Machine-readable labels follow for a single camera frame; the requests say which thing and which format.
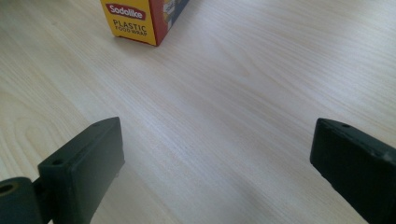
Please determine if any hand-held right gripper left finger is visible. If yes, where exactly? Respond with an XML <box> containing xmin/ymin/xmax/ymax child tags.
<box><xmin>37</xmin><ymin>117</ymin><xmax>126</xmax><ymax>224</ymax></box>

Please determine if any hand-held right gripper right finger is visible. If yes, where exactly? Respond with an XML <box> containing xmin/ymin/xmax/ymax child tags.
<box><xmin>309</xmin><ymin>118</ymin><xmax>396</xmax><ymax>224</ymax></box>

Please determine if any yellow and red wrap box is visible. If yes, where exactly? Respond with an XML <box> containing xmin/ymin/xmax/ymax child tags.
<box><xmin>99</xmin><ymin>0</ymin><xmax>191</xmax><ymax>47</ymax></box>

